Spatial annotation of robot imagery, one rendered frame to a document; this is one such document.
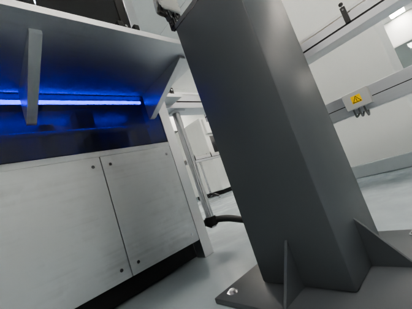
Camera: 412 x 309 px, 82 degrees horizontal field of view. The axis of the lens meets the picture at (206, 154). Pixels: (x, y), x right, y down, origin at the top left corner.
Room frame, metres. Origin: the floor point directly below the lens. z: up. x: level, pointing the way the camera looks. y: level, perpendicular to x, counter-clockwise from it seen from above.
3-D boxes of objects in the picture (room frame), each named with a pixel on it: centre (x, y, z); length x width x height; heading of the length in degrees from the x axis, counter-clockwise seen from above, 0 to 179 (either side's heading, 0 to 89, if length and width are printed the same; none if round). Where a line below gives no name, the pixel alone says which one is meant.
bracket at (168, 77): (1.03, 0.08, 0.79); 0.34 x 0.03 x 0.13; 45
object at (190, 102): (1.60, 0.00, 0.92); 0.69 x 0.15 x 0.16; 135
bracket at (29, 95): (0.68, 0.44, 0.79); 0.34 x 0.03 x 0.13; 45
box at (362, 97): (1.24, -0.85, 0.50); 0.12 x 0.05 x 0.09; 45
